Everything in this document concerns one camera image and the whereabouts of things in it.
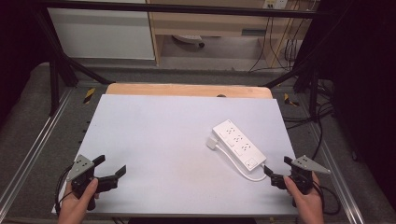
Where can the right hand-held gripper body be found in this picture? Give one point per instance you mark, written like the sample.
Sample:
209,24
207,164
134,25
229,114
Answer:
303,174

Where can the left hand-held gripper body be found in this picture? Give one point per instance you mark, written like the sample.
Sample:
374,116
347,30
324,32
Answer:
81,170

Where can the person's right hand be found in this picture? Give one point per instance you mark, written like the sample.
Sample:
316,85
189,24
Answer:
306,203

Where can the person's left hand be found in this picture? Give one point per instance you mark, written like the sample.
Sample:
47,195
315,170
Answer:
74,205

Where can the white power strip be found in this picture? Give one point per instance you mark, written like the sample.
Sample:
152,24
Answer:
238,144

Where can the white board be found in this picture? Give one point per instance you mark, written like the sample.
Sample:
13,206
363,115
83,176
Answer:
162,149

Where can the yellow black tape strip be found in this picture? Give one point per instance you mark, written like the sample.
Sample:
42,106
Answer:
289,100
89,95

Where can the white plug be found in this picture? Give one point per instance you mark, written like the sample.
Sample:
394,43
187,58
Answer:
212,143

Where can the black metal stand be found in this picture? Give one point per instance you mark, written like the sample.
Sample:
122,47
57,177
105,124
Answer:
59,65
308,71

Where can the black curtain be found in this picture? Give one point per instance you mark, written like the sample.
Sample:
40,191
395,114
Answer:
367,93
18,46

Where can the wooden table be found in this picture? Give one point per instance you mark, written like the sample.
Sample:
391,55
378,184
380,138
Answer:
186,90

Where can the white cabinet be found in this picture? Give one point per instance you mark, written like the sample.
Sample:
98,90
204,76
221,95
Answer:
102,34

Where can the white device under desk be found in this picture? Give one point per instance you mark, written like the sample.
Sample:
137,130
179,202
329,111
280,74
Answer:
188,39

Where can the light wooden desk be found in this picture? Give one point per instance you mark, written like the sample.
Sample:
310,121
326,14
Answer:
211,25

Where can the black metal crossbar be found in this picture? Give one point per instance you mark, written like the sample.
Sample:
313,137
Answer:
186,8

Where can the aluminium rail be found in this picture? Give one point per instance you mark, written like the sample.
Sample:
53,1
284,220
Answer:
34,146
339,177

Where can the white wall socket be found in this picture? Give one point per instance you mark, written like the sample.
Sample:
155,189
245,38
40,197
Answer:
275,3

